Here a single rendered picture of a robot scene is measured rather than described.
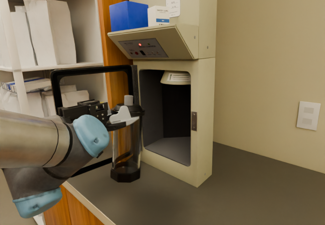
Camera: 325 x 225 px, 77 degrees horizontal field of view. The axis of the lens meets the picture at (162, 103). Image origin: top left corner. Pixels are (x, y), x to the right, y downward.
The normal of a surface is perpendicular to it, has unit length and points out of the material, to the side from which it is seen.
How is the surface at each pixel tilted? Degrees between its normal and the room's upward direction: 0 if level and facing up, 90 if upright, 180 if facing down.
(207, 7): 90
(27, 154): 107
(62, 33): 89
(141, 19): 90
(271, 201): 0
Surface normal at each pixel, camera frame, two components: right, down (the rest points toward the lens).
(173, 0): -0.66, 0.21
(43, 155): 0.78, 0.40
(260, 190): -0.04, -0.97
